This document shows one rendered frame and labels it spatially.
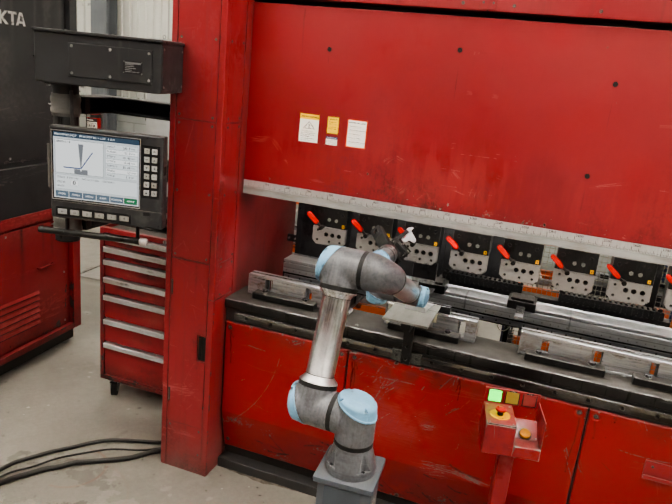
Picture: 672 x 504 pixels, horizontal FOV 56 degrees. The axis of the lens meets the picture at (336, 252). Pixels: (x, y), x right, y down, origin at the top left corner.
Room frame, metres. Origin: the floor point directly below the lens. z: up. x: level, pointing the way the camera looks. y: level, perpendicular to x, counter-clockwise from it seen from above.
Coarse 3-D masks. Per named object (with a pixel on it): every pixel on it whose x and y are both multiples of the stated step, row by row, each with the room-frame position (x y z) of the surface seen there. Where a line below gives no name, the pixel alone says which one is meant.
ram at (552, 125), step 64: (256, 64) 2.78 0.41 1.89; (320, 64) 2.69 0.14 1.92; (384, 64) 2.61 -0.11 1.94; (448, 64) 2.53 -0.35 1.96; (512, 64) 2.46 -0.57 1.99; (576, 64) 2.39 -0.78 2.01; (640, 64) 2.32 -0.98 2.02; (256, 128) 2.78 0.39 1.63; (320, 128) 2.68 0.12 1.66; (384, 128) 2.60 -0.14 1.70; (448, 128) 2.52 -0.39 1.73; (512, 128) 2.44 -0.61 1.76; (576, 128) 2.37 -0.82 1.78; (640, 128) 2.31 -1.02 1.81; (256, 192) 2.77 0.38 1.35; (384, 192) 2.59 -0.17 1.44; (448, 192) 2.51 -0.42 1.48; (512, 192) 2.43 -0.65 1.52; (576, 192) 2.36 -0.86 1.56; (640, 192) 2.29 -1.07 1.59; (640, 256) 2.28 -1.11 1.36
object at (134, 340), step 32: (128, 256) 3.15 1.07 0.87; (160, 256) 3.11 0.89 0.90; (128, 288) 3.17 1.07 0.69; (160, 288) 3.12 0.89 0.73; (128, 320) 3.17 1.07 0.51; (160, 320) 3.10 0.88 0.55; (128, 352) 3.15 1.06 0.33; (160, 352) 3.10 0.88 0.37; (128, 384) 3.16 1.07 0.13; (160, 384) 3.10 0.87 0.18
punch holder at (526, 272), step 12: (516, 240) 2.41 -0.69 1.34; (516, 252) 2.41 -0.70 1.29; (528, 252) 2.40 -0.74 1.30; (540, 252) 2.38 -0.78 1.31; (504, 264) 2.42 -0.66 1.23; (516, 264) 2.41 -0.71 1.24; (528, 264) 2.39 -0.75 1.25; (540, 264) 2.38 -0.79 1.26; (504, 276) 2.42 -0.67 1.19; (516, 276) 2.40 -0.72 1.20; (528, 276) 2.39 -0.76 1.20
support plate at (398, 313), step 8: (400, 304) 2.49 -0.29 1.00; (392, 312) 2.39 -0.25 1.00; (400, 312) 2.39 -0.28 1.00; (408, 312) 2.40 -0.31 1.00; (416, 312) 2.41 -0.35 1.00; (432, 312) 2.43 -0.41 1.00; (392, 320) 2.31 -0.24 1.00; (400, 320) 2.31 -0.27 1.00; (408, 320) 2.32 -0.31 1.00; (416, 320) 2.32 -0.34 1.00; (424, 320) 2.33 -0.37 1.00; (432, 320) 2.36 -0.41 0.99; (424, 328) 2.27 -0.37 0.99
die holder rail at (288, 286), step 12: (252, 276) 2.78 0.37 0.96; (264, 276) 2.76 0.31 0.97; (276, 276) 2.78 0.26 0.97; (252, 288) 2.78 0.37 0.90; (264, 288) 2.76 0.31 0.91; (276, 288) 2.74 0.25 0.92; (288, 288) 2.72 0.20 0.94; (300, 288) 2.71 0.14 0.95; (312, 288) 2.69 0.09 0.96; (312, 300) 2.69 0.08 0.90; (348, 312) 2.63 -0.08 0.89
